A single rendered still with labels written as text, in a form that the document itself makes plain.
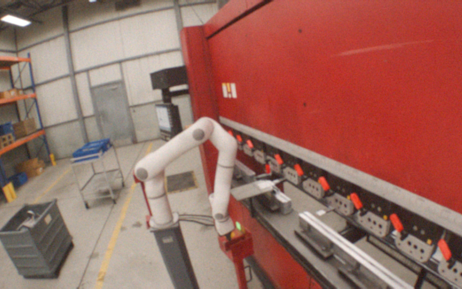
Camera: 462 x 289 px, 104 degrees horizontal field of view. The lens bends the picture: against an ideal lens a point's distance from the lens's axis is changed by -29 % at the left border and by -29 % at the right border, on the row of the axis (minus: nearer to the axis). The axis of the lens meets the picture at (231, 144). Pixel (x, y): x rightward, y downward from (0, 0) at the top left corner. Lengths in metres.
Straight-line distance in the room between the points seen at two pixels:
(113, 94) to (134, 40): 1.90
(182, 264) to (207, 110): 1.42
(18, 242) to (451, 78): 3.50
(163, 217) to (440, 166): 1.38
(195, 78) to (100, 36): 6.96
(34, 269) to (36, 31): 8.43
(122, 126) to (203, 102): 6.63
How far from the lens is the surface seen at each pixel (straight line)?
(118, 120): 8.87
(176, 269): 1.76
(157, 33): 8.70
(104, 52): 8.99
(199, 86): 2.41
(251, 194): 1.73
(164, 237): 1.60
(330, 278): 1.26
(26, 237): 3.12
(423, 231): 0.90
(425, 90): 0.77
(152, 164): 1.37
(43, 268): 3.30
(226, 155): 1.29
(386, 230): 1.01
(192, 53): 2.41
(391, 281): 1.16
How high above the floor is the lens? 1.81
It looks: 16 degrees down
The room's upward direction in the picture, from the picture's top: 9 degrees counter-clockwise
